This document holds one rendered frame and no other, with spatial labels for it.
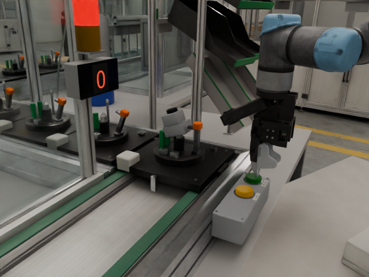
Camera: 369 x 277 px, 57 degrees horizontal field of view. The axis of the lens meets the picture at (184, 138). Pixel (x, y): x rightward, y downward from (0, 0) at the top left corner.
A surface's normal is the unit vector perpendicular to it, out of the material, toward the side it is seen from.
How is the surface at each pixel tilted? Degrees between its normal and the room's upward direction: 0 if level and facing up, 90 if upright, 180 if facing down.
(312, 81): 90
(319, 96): 90
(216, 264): 0
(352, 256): 90
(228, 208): 0
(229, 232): 90
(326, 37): 54
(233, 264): 0
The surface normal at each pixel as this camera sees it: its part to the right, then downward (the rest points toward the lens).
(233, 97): 0.58, -0.49
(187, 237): 0.03, -0.93
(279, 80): 0.02, 0.37
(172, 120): -0.46, 0.34
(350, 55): 0.60, 0.30
